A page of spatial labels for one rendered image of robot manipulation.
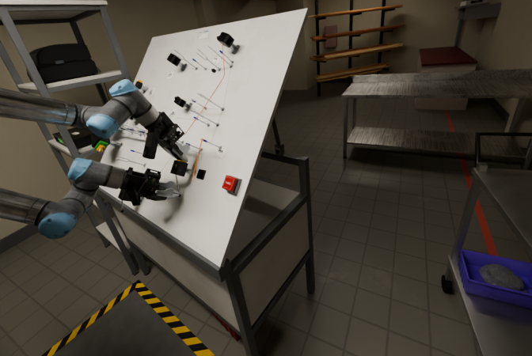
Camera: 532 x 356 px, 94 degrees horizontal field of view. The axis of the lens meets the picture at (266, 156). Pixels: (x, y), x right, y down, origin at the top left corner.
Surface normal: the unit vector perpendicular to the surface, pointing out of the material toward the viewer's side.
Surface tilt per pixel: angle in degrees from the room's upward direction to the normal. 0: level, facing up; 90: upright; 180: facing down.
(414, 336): 0
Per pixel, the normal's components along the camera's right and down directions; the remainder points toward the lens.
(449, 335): -0.12, -0.89
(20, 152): 0.88, 0.11
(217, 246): -0.54, -0.28
